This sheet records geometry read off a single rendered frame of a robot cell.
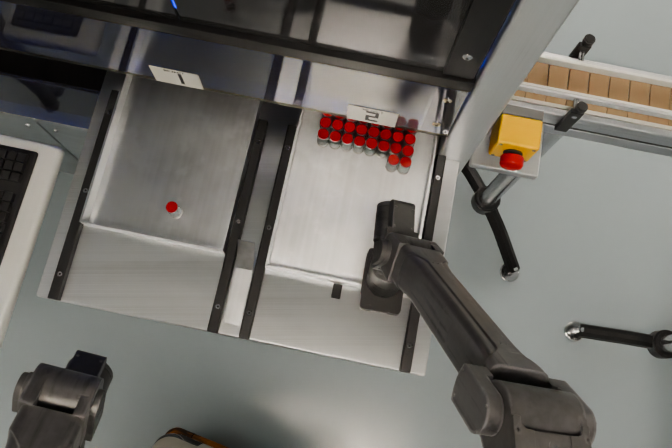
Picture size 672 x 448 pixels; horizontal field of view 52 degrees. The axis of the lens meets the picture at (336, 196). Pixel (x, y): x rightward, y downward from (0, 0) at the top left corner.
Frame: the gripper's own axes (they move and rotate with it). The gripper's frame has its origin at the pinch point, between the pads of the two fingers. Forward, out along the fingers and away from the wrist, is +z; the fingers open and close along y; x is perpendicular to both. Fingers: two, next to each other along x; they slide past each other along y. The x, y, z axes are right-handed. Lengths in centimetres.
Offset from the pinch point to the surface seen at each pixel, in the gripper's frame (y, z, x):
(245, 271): 0.3, 2.6, 24.1
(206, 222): 7.8, 1.7, 32.9
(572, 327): 21, 89, -64
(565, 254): 43, 88, -61
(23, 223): 4, 9, 69
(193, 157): 19.4, 0.5, 38.0
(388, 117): 26.4, -14.6, 3.6
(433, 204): 17.8, -0.4, -7.4
